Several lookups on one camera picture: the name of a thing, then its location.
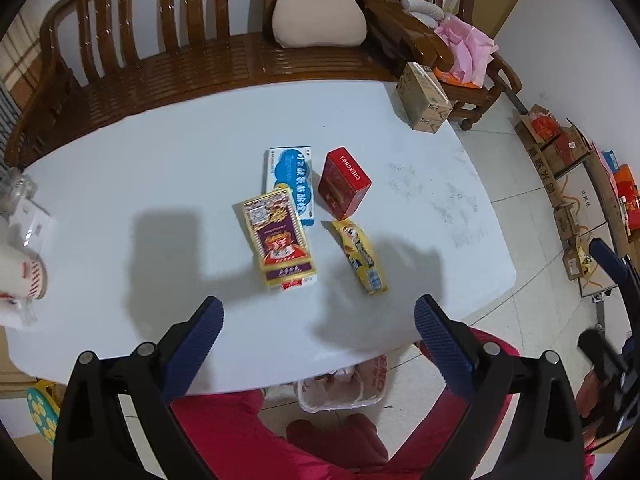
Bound glass jar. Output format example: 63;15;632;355
0;167;38;216

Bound pink plastic bag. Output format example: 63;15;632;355
434;15;500;86

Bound blue white medicine box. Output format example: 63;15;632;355
263;146;317;227

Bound tan cardboard carton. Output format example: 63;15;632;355
396;62;453;134

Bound person's right hand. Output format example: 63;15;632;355
575;367;608;453

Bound wooden slatted sofa bench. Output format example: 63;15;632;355
5;0;401;168

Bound grey white neck pillow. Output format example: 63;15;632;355
400;0;448;26

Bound row of cardboard boxes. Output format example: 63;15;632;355
515;104;640;306

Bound small white box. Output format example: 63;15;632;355
10;199;55;251

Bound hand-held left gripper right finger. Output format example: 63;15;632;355
414;294;586;480

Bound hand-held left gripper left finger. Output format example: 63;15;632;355
52;296;225;480

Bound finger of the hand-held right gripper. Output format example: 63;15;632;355
577;326;626;396
589;237;640;306

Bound clear plastic holder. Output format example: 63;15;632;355
0;300;38;328

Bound yellow teal plastic stool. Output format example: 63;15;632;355
26;380;63;443

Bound beige back cushion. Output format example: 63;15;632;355
272;0;368;48

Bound purple yellow packet box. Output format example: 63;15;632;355
241;186;319;292

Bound yellow snack wrapper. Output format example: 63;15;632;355
332;219;388;295

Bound white tumbler with red lid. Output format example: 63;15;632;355
0;245;51;311

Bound orange plastic bag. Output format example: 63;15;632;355
432;65;483;86

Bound pink trousers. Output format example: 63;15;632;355
170;327;596;480

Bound grey radiator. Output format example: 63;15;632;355
0;85;23;161

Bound beige curtain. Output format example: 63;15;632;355
0;10;51;108

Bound wooden armchair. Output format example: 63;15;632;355
357;0;521;131

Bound red box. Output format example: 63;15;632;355
318;147;372;220

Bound white red printed plastic bag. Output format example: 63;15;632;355
297;355;390;413

